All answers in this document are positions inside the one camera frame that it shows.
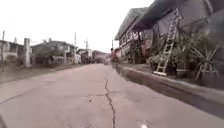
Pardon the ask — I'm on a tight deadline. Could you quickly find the person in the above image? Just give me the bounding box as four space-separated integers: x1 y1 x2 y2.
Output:
109 47 120 66

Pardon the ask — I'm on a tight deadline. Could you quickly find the row of distant buildings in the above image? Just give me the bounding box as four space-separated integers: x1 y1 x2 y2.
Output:
77 48 111 65

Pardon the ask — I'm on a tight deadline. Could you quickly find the utility pole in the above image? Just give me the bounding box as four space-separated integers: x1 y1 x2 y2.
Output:
83 38 90 64
73 31 78 65
0 30 6 65

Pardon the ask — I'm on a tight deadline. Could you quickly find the two-storey house with overhanging roof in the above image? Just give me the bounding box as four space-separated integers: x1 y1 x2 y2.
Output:
114 7 150 64

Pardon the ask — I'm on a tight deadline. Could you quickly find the grey concrete road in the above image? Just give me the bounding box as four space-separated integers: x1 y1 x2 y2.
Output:
0 63 224 128

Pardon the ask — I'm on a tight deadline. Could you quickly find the grey-roofed house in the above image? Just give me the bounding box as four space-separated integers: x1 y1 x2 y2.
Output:
31 39 76 66

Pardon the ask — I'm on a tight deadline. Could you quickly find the aluminium ladder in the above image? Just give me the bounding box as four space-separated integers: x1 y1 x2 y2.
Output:
153 8 183 77

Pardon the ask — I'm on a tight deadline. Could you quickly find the raised concrete kerb strip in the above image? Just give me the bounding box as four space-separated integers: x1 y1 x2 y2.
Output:
114 63 224 120

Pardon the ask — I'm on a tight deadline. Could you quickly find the concrete pillar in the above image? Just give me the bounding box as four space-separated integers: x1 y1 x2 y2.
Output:
23 37 32 69

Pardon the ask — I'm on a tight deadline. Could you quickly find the dirt verge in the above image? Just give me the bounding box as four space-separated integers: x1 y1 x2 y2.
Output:
0 63 85 86

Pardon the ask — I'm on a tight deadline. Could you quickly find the row of garden plants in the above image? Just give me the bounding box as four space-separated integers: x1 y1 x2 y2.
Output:
130 29 224 88

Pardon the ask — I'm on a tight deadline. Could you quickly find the dark-roofed house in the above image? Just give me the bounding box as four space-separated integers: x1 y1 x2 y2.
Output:
135 0 224 81

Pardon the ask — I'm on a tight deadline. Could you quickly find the low building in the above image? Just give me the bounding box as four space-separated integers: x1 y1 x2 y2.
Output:
0 39 25 64

